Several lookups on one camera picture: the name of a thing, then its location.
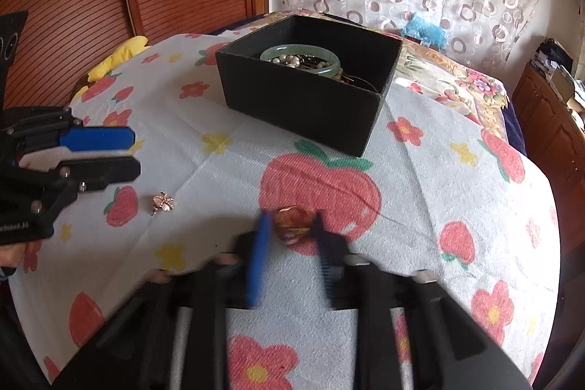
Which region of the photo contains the small rose gold brooch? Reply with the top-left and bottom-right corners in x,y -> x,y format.
152,191 -> 174,216

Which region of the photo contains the person's left hand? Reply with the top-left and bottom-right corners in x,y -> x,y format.
0,243 -> 27,280

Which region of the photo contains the amber gold ring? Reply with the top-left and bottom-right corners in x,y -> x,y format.
272,204 -> 317,246

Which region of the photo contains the yellow plush toy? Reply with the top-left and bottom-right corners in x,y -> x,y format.
68,35 -> 150,105

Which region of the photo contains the strawberry flower print sheet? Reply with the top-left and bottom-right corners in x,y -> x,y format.
10,34 -> 560,383

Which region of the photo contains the pile of books and papers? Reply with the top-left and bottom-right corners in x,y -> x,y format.
531,38 -> 584,113

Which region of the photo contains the blue plush toy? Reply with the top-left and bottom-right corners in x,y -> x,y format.
401,14 -> 447,50

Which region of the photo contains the black open jewelry box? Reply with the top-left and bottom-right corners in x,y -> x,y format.
216,15 -> 403,156

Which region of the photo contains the white pearl necklace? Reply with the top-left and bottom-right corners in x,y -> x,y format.
269,53 -> 303,71

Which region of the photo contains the wooden sideboard cabinet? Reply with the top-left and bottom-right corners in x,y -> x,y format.
512,64 -> 585,254

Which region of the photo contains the green jade bangle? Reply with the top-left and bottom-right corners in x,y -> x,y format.
260,43 -> 342,78

